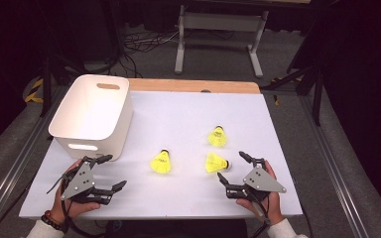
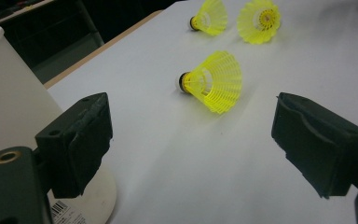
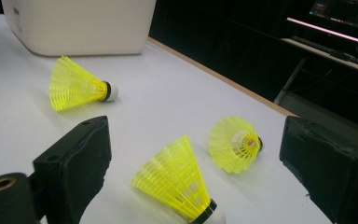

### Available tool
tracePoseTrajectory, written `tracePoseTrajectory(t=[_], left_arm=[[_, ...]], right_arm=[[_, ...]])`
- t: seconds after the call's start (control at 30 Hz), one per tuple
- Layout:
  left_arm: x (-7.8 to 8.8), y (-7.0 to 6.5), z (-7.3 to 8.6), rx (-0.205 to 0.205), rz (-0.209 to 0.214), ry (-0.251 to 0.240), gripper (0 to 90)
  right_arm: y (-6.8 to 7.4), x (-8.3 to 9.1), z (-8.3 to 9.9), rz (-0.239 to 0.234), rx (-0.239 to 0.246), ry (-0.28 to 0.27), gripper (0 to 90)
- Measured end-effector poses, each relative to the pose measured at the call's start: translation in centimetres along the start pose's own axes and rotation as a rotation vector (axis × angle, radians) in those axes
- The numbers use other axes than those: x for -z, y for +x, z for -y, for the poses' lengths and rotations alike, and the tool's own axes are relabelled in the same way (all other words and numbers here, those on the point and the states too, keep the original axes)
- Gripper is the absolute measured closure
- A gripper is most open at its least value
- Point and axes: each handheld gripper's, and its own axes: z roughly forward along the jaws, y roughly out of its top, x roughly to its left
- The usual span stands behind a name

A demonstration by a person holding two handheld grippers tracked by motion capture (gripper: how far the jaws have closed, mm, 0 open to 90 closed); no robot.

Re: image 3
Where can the computer monitor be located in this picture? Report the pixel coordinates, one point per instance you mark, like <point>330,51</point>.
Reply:
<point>345,11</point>

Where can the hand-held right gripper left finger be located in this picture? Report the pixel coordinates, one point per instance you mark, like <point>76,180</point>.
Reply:
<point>71,168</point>

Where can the black keyboard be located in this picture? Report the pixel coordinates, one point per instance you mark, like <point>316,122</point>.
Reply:
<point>317,46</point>

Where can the grey metal stand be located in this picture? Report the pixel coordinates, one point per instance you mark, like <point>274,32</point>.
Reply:
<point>290,79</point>

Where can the white table mat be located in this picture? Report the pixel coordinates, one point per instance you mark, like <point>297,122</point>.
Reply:
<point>167,93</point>

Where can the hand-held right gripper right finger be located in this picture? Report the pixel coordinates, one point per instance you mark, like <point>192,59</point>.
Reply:
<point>332,168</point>

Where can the white plastic storage bin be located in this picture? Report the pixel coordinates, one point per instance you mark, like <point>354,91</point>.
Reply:
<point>80,25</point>

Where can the yellow plastic shuttlecock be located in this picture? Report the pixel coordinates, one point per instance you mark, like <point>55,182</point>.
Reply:
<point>174,180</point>
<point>230,146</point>
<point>74,84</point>

